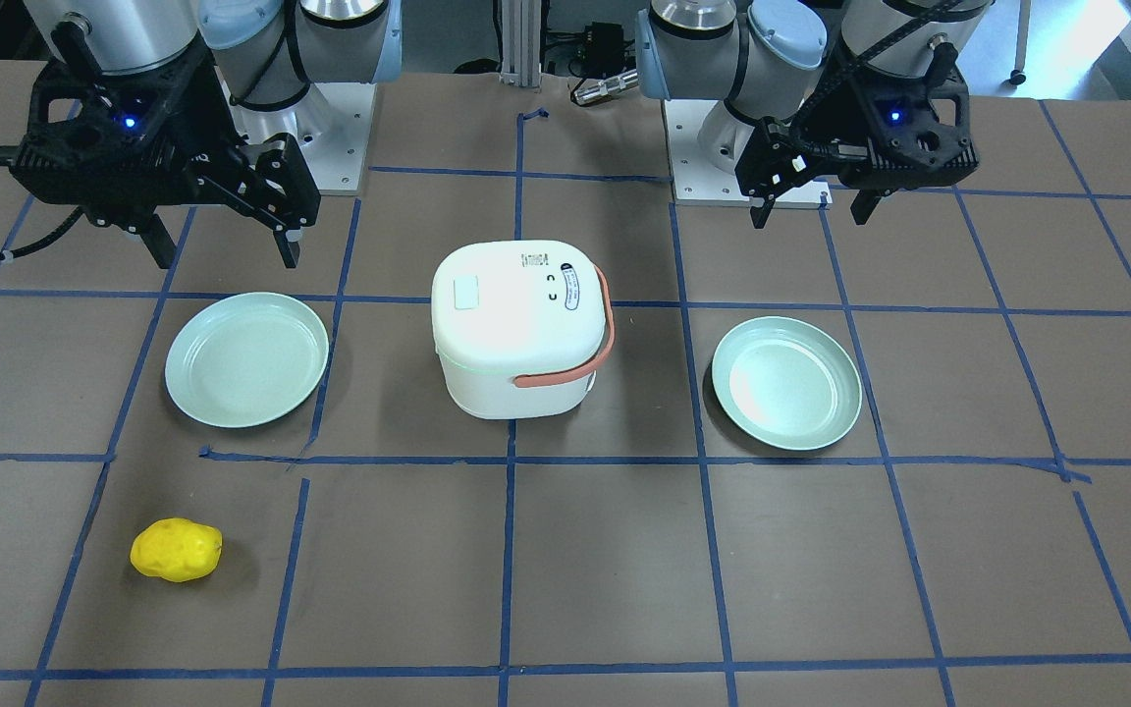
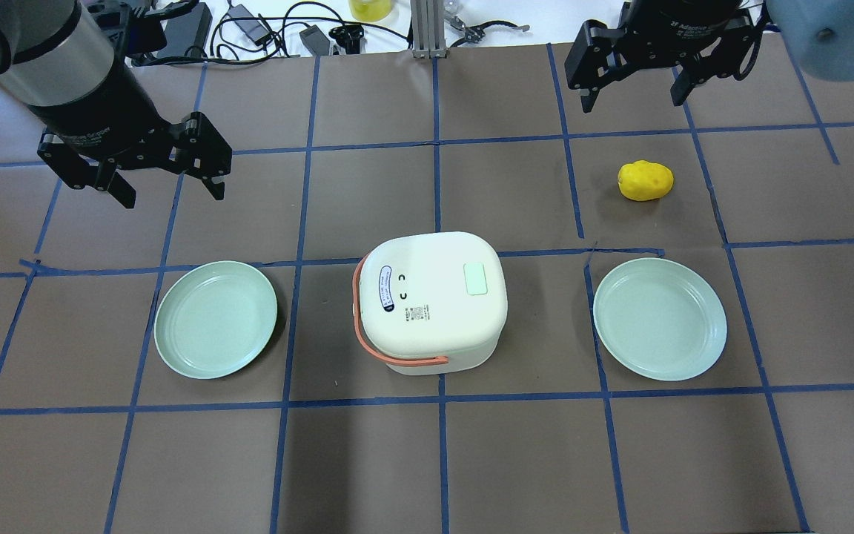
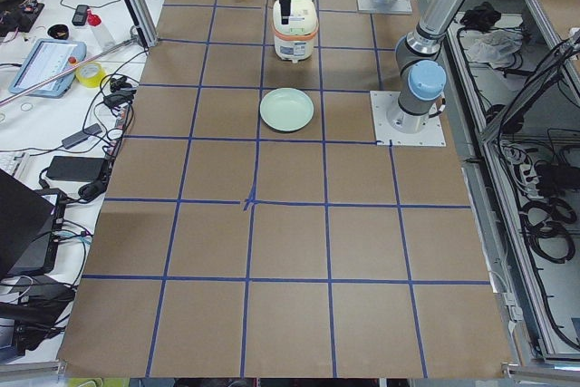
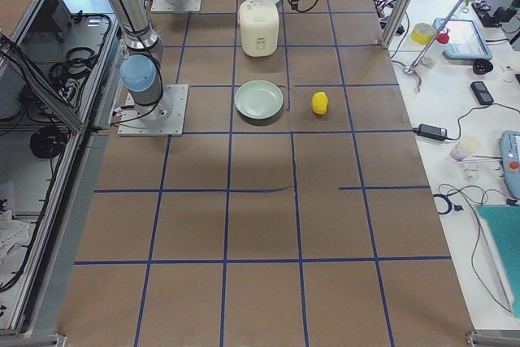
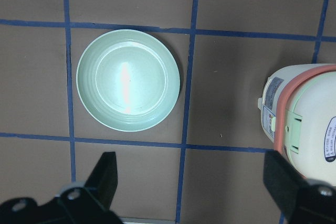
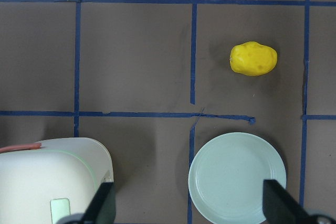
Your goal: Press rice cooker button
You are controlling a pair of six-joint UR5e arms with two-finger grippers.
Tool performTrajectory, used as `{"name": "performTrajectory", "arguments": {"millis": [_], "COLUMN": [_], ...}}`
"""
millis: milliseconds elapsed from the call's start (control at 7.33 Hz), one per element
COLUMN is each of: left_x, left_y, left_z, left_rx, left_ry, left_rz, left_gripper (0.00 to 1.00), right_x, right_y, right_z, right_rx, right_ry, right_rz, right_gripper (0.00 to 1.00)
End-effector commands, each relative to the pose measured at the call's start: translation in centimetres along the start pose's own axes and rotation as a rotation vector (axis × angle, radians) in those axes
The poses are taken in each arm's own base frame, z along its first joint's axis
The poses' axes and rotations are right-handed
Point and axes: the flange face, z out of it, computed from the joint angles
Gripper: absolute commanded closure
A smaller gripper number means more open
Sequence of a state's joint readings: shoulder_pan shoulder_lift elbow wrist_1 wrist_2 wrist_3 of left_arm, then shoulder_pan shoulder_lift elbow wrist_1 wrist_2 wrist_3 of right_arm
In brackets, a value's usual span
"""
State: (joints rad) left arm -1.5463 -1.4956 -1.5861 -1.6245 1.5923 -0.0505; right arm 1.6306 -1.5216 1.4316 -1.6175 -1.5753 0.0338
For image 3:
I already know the white rice cooker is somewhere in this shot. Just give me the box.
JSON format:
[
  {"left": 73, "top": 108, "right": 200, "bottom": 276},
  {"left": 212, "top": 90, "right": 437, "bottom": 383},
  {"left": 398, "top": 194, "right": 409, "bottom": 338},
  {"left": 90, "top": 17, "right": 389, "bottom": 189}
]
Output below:
[{"left": 272, "top": 0, "right": 318, "bottom": 63}]

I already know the near mint green plate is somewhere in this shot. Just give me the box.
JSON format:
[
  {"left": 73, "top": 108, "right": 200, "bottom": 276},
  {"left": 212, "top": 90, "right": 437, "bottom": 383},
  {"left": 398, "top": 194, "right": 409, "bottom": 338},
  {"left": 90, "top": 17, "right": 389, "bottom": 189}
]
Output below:
[{"left": 259, "top": 88, "right": 314, "bottom": 132}]

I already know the red plastic object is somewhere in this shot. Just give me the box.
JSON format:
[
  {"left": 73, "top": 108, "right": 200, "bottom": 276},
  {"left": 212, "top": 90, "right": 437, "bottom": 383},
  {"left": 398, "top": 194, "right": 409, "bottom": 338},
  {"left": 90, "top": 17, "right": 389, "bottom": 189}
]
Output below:
[{"left": 87, "top": 9, "right": 102, "bottom": 27}]

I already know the black phone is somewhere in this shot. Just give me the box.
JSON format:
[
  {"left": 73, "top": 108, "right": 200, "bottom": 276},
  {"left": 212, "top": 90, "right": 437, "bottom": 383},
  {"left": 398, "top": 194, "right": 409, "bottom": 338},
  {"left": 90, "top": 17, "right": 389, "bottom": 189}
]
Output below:
[{"left": 72, "top": 5, "right": 89, "bottom": 26}]

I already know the yellow tape roll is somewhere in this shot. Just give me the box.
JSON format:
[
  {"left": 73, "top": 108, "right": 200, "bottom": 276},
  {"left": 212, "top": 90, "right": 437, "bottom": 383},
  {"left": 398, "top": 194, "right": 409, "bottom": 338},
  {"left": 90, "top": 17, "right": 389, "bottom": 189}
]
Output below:
[{"left": 74, "top": 62, "right": 106, "bottom": 88}]

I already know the white cloth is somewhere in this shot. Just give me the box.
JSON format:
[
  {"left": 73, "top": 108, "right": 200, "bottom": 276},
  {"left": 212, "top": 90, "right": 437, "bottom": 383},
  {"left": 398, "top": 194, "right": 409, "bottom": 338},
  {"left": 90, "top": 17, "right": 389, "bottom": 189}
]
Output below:
[{"left": 466, "top": 30, "right": 523, "bottom": 68}]

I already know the blue teach pendant near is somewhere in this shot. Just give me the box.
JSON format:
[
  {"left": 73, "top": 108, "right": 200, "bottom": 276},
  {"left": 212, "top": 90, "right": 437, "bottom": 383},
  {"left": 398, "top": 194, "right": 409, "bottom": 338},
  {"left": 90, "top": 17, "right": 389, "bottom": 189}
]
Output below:
[{"left": 8, "top": 39, "right": 87, "bottom": 98}]

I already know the black power adapter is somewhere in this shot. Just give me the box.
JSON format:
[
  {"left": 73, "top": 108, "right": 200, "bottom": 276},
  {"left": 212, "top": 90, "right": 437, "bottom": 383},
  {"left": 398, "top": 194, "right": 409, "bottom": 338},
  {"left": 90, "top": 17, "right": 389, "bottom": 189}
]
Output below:
[{"left": 46, "top": 156, "right": 106, "bottom": 182}]

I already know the metal rod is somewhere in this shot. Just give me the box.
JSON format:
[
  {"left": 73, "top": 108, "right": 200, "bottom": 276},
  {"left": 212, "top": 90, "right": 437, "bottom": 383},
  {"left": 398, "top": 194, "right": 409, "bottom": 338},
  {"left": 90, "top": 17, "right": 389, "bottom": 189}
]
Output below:
[{"left": 1, "top": 39, "right": 133, "bottom": 106}]

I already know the black laptop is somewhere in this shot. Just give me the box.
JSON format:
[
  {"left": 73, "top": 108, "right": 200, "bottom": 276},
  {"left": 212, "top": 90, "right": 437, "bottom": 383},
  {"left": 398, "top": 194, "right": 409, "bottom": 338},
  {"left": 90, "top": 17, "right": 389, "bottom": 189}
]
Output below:
[{"left": 1, "top": 171, "right": 65, "bottom": 278}]

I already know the black cable bundle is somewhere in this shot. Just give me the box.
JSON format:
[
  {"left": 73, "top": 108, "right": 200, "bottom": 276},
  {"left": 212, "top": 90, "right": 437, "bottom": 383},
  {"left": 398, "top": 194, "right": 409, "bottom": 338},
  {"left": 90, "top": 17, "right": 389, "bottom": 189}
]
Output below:
[{"left": 518, "top": 196, "right": 579, "bottom": 266}]

